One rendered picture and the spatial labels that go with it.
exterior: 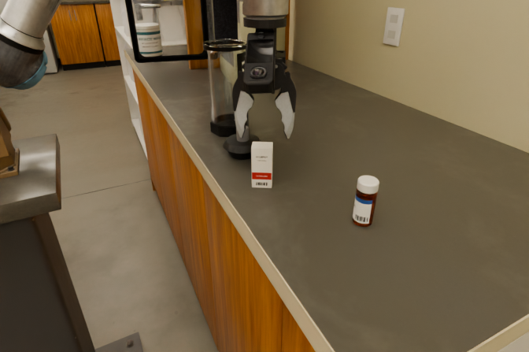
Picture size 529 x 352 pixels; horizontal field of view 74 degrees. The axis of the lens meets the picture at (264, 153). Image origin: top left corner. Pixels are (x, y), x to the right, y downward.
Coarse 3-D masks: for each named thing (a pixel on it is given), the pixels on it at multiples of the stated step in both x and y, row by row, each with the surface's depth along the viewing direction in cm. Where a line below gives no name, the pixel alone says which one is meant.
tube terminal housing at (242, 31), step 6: (240, 6) 116; (240, 12) 117; (240, 18) 118; (240, 24) 119; (240, 30) 120; (246, 30) 120; (252, 30) 121; (282, 30) 138; (240, 36) 121; (246, 36) 121; (276, 36) 132; (282, 36) 139; (276, 42) 133; (282, 42) 140; (276, 48) 134; (282, 48) 141
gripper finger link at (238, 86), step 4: (240, 72) 60; (240, 76) 60; (236, 80) 60; (240, 80) 60; (236, 84) 61; (240, 84) 61; (236, 88) 61; (240, 88) 61; (244, 88) 61; (232, 92) 61; (236, 92) 61; (232, 96) 62; (236, 96) 62; (236, 100) 62; (236, 104) 62
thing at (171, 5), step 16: (144, 0) 134; (160, 0) 136; (176, 0) 137; (192, 0) 139; (144, 16) 137; (160, 16) 138; (176, 16) 140; (192, 16) 141; (144, 32) 139; (160, 32) 141; (176, 32) 142; (192, 32) 144; (144, 48) 142; (160, 48) 143; (176, 48) 145; (192, 48) 146
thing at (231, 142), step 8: (248, 128) 79; (232, 136) 82; (248, 136) 79; (256, 136) 82; (224, 144) 80; (232, 144) 78; (240, 144) 78; (248, 144) 78; (232, 152) 77; (240, 152) 77; (248, 152) 77
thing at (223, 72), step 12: (216, 60) 82; (228, 60) 82; (216, 72) 83; (228, 72) 83; (216, 84) 85; (228, 84) 84; (216, 96) 86; (228, 96) 85; (216, 108) 88; (228, 108) 87; (216, 120) 89; (228, 120) 88
